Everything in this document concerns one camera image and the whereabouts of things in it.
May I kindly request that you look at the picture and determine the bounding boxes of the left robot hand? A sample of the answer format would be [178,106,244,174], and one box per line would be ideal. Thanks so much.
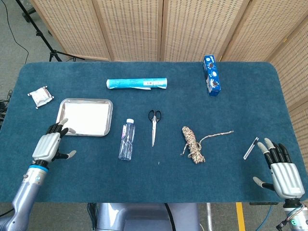
[32,117,77,166]

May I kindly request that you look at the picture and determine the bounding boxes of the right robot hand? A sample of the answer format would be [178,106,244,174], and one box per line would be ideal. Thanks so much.
[252,137,305,199]

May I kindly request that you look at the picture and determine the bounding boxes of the stainless steel tray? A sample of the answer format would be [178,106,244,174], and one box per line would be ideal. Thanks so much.
[56,98,114,137]

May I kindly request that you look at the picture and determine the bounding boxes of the clear thin tube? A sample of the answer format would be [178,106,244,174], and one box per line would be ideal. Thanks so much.
[243,137,259,160]

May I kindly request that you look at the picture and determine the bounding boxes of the white snack packet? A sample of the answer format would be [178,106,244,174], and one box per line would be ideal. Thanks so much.
[27,86,54,109]

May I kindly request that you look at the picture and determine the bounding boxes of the yellow floor tape strip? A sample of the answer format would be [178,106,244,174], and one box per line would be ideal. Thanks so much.
[235,202,245,231]

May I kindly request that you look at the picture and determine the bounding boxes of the clear plastic water bottle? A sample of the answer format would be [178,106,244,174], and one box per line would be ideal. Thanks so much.
[118,118,136,161]

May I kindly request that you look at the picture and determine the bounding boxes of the silver table leg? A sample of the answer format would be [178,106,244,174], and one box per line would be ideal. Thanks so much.
[206,203,214,231]

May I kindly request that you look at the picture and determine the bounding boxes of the light blue wrapped roll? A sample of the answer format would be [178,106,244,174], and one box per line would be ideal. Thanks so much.
[106,77,168,91]

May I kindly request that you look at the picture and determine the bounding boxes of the black tripod stand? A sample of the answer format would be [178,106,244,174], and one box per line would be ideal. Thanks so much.
[15,0,85,62]

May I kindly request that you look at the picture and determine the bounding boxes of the blue carpet table cover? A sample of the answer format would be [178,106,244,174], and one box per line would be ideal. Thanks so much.
[0,61,301,204]

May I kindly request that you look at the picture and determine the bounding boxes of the grey robot torso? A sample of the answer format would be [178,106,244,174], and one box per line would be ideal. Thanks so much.
[96,203,201,231]

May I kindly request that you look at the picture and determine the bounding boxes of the blue cookie box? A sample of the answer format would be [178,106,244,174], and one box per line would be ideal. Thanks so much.
[202,55,221,97]

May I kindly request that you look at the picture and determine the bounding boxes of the blue cable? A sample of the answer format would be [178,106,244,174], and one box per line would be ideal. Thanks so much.
[255,204,274,231]

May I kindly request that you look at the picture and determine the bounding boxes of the black cable bundle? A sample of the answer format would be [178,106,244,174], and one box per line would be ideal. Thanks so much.
[0,89,13,121]

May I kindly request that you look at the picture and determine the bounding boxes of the beige braided rope bundle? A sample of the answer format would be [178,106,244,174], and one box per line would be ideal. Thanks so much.
[180,126,234,165]

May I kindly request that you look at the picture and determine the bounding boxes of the black handled scissors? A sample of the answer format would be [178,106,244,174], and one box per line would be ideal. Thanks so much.
[148,110,163,147]

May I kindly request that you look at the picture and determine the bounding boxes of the black cable on torso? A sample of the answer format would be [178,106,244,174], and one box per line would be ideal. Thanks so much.
[164,203,176,231]

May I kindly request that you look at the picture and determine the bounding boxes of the thin black floor cable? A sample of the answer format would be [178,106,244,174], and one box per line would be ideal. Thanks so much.
[5,0,29,65]

